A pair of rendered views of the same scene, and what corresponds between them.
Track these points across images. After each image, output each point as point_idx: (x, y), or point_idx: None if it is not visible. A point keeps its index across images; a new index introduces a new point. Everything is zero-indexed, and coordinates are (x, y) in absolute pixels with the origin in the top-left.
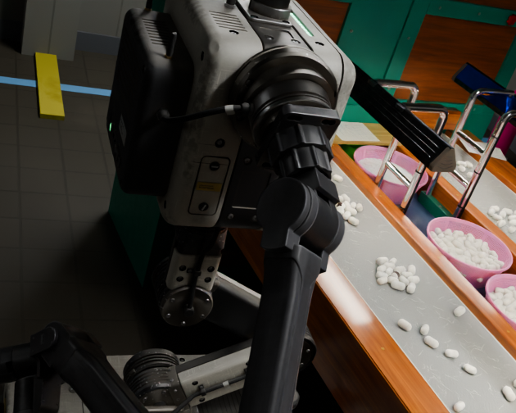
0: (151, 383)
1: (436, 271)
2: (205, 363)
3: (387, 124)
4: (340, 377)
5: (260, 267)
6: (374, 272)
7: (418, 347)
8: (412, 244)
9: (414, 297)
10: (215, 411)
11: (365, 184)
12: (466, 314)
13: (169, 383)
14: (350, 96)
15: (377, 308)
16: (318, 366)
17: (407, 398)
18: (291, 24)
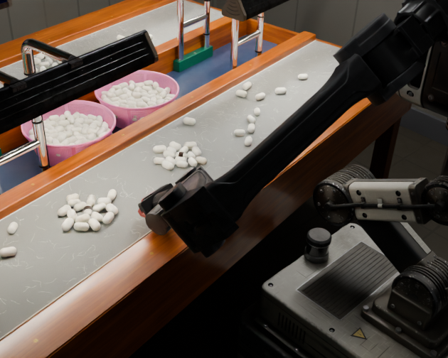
0: None
1: (139, 138)
2: (410, 234)
3: (90, 87)
4: (304, 188)
5: (205, 279)
6: (188, 169)
7: (262, 134)
8: (108, 155)
9: (197, 145)
10: (357, 287)
11: (16, 199)
12: (183, 121)
13: (438, 257)
14: (18, 125)
15: (241, 158)
16: (286, 214)
17: (335, 125)
18: None
